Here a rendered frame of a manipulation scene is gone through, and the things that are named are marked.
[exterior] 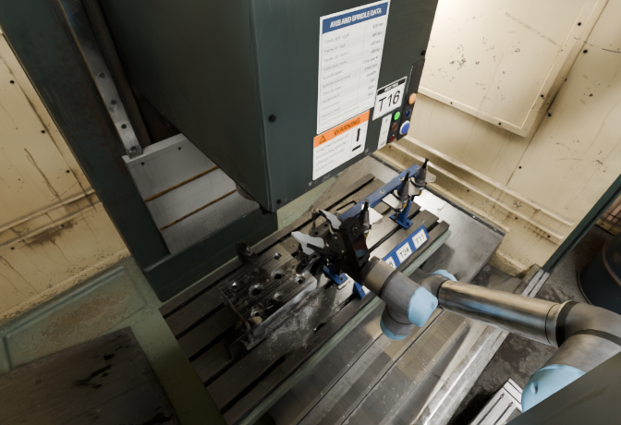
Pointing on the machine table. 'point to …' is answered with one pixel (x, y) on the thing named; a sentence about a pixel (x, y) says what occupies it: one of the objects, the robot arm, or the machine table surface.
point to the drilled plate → (266, 287)
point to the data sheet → (349, 62)
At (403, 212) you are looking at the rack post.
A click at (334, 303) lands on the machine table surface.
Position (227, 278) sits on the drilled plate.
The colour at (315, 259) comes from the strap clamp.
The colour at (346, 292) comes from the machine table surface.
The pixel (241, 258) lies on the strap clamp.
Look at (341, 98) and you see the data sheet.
